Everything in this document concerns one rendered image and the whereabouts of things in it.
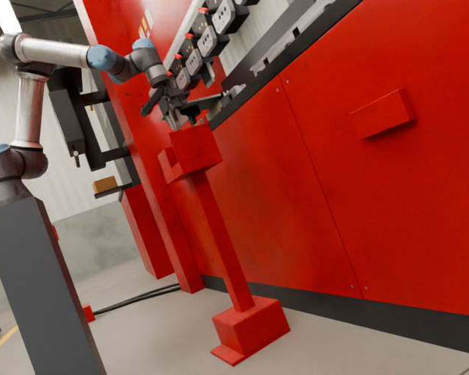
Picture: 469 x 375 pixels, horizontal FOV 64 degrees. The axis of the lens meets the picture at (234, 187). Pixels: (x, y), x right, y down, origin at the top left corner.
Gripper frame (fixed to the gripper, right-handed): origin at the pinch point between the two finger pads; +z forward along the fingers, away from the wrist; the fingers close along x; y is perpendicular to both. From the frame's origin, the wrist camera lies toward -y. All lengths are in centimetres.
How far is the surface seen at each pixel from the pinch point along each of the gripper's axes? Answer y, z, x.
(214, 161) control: 6.2, 14.9, -5.0
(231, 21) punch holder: 39, -33, -5
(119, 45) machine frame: 39, -93, 121
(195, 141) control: 2.5, 5.9, -4.9
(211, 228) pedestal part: -3.1, 36.7, 2.0
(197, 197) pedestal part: -2.5, 24.2, 3.1
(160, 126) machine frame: 41, -30, 121
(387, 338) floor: 13, 83, -42
